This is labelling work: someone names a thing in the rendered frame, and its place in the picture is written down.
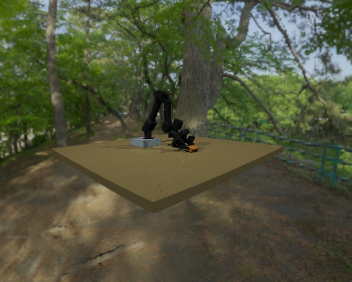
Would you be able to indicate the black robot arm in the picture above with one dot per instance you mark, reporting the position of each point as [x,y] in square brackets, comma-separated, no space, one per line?
[167,126]

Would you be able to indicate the brown block with black square face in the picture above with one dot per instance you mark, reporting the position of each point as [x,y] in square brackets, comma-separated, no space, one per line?
[193,148]

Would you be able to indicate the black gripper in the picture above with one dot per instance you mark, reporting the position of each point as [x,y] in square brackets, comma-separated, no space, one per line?
[181,142]

